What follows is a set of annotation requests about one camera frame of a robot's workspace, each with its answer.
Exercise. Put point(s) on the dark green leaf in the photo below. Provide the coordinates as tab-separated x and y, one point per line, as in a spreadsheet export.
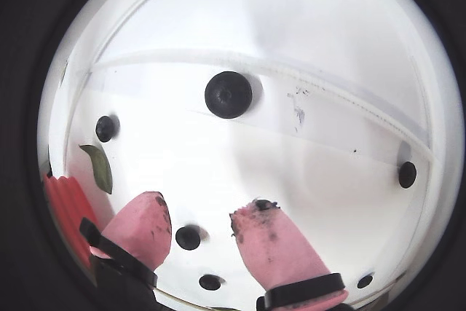
100	169

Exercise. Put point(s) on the pink-sleeved gripper finger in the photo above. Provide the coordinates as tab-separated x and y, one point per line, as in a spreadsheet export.
276	249
145	223

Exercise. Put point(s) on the red collapsible silicone cup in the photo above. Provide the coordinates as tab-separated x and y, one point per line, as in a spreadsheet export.
65	209

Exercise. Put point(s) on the dark blueberry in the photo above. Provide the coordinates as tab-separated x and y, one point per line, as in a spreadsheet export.
228	94
105	129
209	282
188	237

